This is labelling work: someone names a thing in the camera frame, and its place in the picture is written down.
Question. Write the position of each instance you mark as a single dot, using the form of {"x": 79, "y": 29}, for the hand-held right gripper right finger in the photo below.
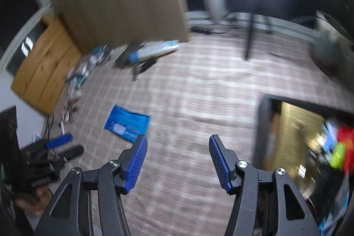
{"x": 220, "y": 164}

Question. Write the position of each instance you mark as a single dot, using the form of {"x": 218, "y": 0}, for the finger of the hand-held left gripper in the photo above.
{"x": 72, "y": 152}
{"x": 59, "y": 140}

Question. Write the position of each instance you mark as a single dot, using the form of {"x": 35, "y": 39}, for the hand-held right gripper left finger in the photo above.
{"x": 137, "y": 164}

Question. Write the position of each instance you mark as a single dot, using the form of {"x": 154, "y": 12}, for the white pen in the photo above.
{"x": 62, "y": 129}

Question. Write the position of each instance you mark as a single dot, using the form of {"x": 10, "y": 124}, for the key bunch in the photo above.
{"x": 70, "y": 110}

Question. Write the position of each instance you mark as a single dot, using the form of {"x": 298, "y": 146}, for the blue plastic packet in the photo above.
{"x": 127, "y": 122}

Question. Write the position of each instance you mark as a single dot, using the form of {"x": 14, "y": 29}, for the black container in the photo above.
{"x": 262, "y": 128}

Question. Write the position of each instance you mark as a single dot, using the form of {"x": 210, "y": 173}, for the person's left hand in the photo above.
{"x": 30, "y": 200}

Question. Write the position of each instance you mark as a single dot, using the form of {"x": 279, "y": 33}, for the clear plastic bag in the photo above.
{"x": 78, "y": 74}

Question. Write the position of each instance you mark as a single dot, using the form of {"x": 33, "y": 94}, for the wooden plank cabinet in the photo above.
{"x": 47, "y": 64}

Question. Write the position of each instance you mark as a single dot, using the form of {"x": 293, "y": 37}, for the gold snack packet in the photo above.
{"x": 298, "y": 128}

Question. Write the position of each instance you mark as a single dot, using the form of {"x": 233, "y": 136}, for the grey textured card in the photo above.
{"x": 124, "y": 57}

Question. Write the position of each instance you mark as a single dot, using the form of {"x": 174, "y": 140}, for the white tube with blue cap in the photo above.
{"x": 155, "y": 49}

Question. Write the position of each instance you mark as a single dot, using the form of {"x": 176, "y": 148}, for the yellow-green packet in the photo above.
{"x": 338, "y": 155}

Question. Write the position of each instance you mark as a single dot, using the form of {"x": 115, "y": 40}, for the red packet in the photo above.
{"x": 347, "y": 139}

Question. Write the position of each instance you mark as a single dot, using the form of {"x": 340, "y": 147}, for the black light stand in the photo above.
{"x": 250, "y": 37}

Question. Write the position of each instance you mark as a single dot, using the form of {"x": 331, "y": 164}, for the grey cushioned seat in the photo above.
{"x": 332, "y": 45}

